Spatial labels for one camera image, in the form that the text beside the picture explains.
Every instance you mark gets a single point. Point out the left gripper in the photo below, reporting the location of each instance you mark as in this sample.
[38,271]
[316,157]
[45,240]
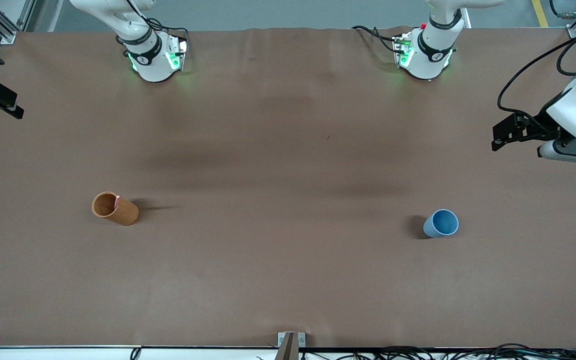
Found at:
[539,128]

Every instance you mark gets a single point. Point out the blue cup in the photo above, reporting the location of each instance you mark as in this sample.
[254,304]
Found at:
[440,224]

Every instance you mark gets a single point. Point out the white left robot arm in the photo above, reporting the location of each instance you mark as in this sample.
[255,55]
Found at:
[428,55]

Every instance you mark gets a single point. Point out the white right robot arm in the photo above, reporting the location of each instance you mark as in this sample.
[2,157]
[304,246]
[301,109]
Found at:
[150,62]

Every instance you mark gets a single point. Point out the orange cylindrical cup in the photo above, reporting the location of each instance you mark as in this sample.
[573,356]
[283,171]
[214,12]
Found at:
[125,212]

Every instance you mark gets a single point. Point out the brown table cover mat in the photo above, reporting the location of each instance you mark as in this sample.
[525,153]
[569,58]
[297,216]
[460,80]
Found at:
[268,275]

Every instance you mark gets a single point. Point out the grey metal bracket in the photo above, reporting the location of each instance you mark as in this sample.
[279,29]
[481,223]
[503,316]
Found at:
[291,342]

